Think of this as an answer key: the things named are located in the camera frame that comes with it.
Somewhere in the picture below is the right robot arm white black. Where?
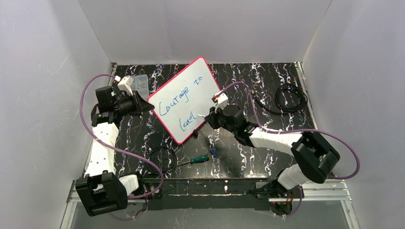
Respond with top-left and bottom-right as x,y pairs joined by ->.
204,105 -> 341,198

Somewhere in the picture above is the black coiled cable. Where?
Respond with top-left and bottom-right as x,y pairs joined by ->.
251,83 -> 309,115
147,146 -> 178,176

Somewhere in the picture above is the black coiled cable right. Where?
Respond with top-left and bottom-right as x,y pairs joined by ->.
251,83 -> 309,115

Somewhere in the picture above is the pink framed whiteboard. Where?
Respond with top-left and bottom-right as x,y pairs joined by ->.
148,56 -> 221,144

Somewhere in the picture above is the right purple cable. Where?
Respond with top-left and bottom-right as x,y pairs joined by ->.
218,81 -> 361,218

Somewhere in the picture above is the black coiled cable front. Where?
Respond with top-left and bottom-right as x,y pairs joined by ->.
147,146 -> 178,176

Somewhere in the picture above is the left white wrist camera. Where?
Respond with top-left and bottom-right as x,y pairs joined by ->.
117,76 -> 134,96

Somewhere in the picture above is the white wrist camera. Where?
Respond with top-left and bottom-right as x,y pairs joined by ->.
117,76 -> 134,96
212,92 -> 228,113

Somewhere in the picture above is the clear plastic organizer box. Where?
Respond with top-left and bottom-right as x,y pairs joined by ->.
131,74 -> 149,101

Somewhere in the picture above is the blue marker cap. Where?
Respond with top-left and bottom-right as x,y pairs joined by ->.
210,149 -> 217,157

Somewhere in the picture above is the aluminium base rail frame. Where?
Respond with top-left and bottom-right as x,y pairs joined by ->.
60,62 -> 351,229

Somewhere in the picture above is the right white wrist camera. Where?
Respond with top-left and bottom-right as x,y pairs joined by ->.
212,92 -> 228,113

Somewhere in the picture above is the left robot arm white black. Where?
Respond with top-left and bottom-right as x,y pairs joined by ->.
75,86 -> 154,217

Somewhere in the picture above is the green handled screwdriver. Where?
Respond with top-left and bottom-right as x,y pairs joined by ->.
177,154 -> 210,167

